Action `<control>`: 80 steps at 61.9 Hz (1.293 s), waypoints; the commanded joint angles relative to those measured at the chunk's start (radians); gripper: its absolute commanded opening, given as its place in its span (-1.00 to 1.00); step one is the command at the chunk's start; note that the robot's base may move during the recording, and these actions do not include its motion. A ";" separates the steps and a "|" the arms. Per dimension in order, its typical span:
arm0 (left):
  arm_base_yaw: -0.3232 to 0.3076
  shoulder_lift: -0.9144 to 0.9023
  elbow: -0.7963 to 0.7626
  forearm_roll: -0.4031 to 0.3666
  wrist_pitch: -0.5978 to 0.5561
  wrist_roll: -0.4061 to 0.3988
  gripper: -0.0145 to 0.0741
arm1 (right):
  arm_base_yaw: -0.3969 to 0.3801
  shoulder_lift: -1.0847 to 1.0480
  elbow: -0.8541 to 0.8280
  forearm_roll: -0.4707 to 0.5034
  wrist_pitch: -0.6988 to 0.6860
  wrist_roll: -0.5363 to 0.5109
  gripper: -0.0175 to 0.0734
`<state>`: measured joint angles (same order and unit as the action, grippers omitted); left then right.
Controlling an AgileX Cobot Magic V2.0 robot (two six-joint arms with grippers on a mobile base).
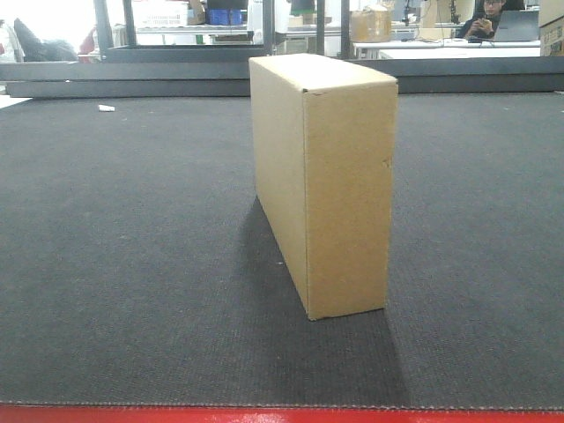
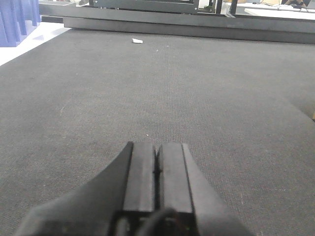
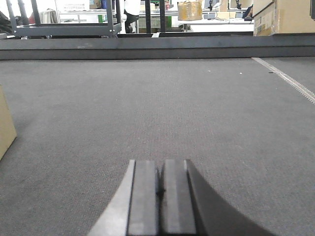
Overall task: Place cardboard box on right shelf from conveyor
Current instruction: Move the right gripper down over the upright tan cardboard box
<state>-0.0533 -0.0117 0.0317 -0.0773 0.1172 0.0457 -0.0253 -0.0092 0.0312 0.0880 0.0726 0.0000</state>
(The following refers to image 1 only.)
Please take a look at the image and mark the seated person with glasses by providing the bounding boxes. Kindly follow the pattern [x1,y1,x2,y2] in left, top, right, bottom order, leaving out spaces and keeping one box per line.
[456,0,506,40]

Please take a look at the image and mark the taped brown cardboard box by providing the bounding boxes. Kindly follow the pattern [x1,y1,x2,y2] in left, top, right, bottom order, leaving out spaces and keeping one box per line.
[350,4,391,43]

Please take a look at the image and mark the white work table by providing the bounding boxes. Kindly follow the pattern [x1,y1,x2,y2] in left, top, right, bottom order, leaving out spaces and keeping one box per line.
[353,39,540,60]

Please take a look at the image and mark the black bag on left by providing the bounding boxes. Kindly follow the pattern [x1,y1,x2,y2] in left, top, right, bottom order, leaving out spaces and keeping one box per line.
[13,19,78,62]

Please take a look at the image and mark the grey open laptop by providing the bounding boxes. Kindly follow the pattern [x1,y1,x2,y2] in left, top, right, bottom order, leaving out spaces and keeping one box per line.
[493,10,539,42]

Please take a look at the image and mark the tan cardboard box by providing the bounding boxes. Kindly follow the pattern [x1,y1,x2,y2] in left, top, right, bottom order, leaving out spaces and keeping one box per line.
[249,54,398,320]

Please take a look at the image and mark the black conveyor belt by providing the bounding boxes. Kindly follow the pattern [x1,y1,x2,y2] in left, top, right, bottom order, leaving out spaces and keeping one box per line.
[1,93,563,411]

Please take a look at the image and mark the black metal rack frame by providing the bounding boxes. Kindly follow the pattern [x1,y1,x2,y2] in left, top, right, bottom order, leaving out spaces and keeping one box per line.
[93,0,353,63]

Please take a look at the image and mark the red conveyor front edge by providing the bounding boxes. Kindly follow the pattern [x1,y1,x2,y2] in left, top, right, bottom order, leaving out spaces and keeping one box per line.
[1,404,563,422]

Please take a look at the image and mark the black conveyor end frame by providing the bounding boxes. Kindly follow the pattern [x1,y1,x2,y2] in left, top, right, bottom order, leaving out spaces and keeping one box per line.
[1,56,563,99]

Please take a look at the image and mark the small blue storage bins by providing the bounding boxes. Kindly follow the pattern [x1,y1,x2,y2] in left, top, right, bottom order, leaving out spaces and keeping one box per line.
[207,9,242,26]

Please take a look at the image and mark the printed cardboard box right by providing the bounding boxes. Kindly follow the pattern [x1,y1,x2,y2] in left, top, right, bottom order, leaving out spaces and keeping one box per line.
[538,0,564,56]

